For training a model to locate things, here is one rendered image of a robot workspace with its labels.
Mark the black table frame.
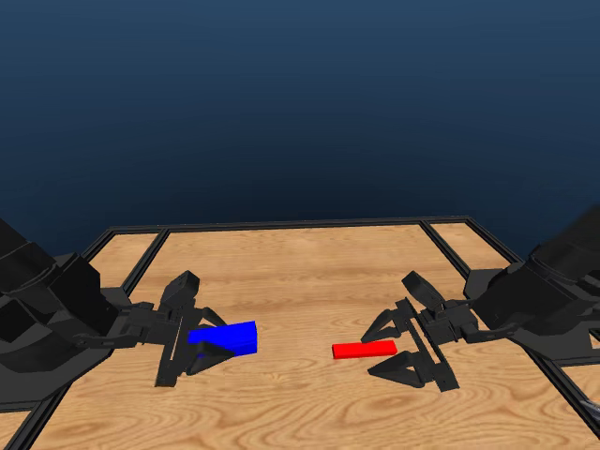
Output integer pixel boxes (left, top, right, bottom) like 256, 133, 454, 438
0, 215, 600, 450

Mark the thin red peg bar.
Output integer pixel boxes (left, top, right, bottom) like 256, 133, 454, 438
332, 340, 398, 361

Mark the blue hollow socket block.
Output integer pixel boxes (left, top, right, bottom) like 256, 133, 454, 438
187, 320, 260, 358

